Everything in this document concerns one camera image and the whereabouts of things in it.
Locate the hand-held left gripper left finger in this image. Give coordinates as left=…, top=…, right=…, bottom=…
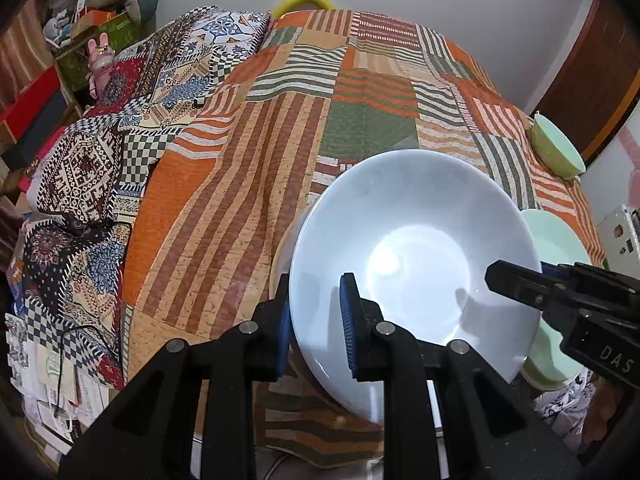
left=59, top=273, right=294, bottom=480

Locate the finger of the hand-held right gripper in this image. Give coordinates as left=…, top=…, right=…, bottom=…
left=485, top=259, right=640, bottom=332
left=542, top=261, right=640, bottom=295

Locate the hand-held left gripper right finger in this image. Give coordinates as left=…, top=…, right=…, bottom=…
left=339, top=272, right=583, bottom=480

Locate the white plate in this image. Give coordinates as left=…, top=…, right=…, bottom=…
left=288, top=150, right=544, bottom=424

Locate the pale green plate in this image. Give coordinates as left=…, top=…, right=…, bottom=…
left=522, top=360, right=584, bottom=392
left=520, top=209, right=594, bottom=391

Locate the white printed box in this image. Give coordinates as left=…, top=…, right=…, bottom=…
left=596, top=204, right=640, bottom=267

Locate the white floral cloth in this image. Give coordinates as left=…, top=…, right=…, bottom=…
left=534, top=374, right=597, bottom=443

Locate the pale green bowl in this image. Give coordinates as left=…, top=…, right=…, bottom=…
left=531, top=112, right=587, bottom=179

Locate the orange striped patchwork quilt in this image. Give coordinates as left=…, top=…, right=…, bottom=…
left=117, top=7, right=608, bottom=468

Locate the wooden door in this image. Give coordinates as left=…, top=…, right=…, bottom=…
left=534, top=0, right=640, bottom=163

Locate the patterned patchwork blanket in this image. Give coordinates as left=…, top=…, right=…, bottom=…
left=5, top=6, right=273, bottom=391

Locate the pile of papers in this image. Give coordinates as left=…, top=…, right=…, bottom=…
left=5, top=310, right=103, bottom=453

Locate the pink bunny toy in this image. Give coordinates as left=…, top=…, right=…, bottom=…
left=86, top=32, right=117, bottom=99

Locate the green box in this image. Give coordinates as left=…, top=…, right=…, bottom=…
left=54, top=10, right=147, bottom=92

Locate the red box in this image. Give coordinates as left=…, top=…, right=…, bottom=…
left=0, top=67, right=67, bottom=128

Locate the orange box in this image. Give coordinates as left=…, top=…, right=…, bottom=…
left=71, top=7, right=127, bottom=37

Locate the black cable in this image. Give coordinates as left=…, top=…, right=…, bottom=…
left=56, top=324, right=126, bottom=413

